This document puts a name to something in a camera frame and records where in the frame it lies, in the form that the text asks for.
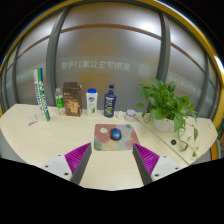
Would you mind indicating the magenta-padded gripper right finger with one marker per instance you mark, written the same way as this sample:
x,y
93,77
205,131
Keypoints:
x,y
161,166

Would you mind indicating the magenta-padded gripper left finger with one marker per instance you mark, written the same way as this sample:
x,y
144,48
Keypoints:
x,y
60,164

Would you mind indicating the blue and black computer mouse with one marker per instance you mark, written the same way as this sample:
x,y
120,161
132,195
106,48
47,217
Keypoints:
x,y
116,134

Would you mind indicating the pastel floral mouse pad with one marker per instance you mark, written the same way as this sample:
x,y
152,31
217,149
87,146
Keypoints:
x,y
102,138

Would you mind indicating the black round table grommet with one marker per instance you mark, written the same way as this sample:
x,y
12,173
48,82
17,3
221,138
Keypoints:
x,y
173,141

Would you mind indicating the small white packet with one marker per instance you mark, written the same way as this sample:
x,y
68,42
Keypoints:
x,y
32,119

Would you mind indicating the small white cup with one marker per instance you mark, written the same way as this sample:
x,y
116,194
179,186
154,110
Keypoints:
x,y
130,115

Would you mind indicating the green plant in white pot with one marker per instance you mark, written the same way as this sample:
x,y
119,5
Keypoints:
x,y
163,105

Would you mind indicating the clear bottle with green label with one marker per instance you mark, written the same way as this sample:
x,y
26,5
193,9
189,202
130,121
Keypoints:
x,y
60,101

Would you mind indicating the crumpled white tissue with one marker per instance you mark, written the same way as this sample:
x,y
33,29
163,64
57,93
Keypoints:
x,y
120,115

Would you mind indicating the brown carton box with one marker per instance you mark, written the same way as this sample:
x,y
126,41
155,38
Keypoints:
x,y
72,99

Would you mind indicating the white bottle with blue cap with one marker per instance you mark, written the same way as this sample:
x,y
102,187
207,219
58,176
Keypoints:
x,y
91,103

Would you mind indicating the white and green shuttlecock tube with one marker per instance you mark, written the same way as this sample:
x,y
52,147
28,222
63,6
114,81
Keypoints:
x,y
41,95

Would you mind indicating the dark blue bottle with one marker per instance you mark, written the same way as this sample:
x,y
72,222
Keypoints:
x,y
110,101

